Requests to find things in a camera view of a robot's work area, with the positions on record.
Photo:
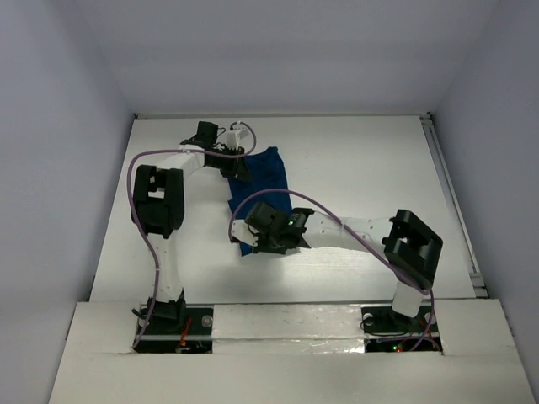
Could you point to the aluminium rail at right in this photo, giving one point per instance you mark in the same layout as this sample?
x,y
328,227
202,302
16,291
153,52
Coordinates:
x,y
476,277

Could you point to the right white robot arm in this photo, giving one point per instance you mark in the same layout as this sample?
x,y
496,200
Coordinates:
x,y
404,242

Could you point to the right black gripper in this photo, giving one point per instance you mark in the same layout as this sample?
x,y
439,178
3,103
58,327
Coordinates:
x,y
263,247

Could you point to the blue printed t-shirt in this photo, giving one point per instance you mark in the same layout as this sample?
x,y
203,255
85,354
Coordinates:
x,y
267,171

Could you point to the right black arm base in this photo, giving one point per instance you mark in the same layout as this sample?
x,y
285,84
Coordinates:
x,y
385,331

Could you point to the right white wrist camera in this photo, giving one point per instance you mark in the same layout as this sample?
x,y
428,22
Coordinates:
x,y
242,232

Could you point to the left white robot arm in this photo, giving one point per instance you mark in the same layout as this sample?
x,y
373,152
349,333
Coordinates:
x,y
156,194

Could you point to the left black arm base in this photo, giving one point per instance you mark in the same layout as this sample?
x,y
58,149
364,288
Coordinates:
x,y
175,328

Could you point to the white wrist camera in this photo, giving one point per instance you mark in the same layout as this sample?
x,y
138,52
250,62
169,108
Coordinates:
x,y
242,232
232,138

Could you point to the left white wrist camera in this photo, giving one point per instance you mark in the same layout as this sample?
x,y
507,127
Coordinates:
x,y
232,138

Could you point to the white foam strip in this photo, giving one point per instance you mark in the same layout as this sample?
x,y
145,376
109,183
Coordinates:
x,y
287,329

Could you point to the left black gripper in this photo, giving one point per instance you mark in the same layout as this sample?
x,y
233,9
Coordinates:
x,y
232,167

